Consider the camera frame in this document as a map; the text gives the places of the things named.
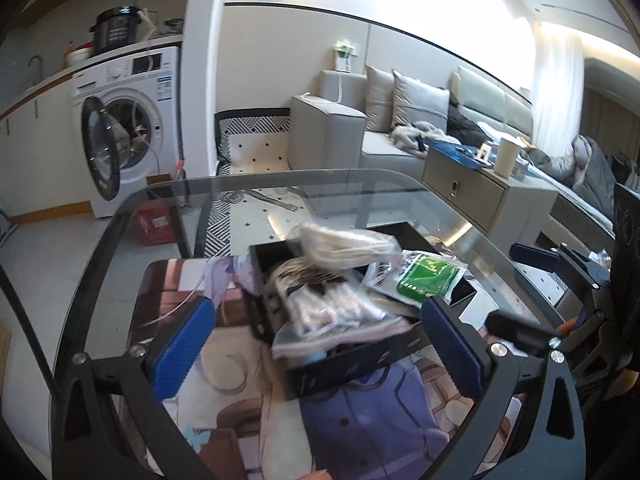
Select patterned black white chair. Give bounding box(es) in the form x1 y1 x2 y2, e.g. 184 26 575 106
215 107 291 176

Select anime printed desk mat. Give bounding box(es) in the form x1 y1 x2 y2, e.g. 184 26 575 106
129 257 473 479

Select green white medicine packet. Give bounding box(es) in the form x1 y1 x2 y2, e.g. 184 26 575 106
362 250 468 308

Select beige cushion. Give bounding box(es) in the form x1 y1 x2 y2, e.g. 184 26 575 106
366 65 395 133

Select white washing machine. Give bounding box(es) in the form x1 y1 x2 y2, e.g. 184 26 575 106
70 46 182 218

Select grey sofa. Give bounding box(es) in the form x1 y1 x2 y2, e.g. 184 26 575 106
286 66 534 179

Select red box on floor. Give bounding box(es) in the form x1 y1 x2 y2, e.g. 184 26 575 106
132 200 176 247

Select white rope bundle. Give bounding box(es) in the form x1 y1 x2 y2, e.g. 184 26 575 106
285 222 405 272

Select white cylinder cup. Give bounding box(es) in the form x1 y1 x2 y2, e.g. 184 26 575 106
494 136 521 179

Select black cardboard box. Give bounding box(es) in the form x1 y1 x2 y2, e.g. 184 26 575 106
250 222 476 398

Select beige drawer cabinet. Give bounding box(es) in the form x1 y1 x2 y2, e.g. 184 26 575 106
422 148 558 254

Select black pressure cooker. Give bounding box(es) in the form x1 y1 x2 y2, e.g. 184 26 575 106
89 6 141 55

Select grey cushion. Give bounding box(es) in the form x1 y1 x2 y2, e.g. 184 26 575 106
392 70 450 131

